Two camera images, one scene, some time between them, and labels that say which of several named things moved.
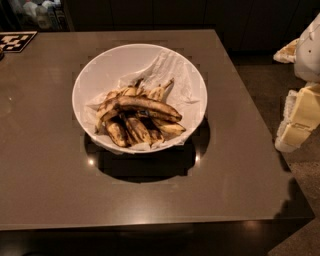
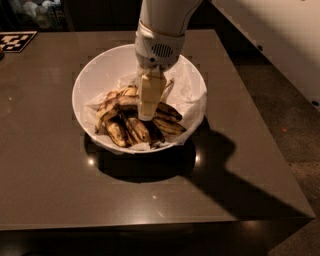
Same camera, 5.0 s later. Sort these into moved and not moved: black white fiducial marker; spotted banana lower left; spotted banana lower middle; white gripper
Moved: white gripper
Not moved: black white fiducial marker; spotted banana lower middle; spotted banana lower left
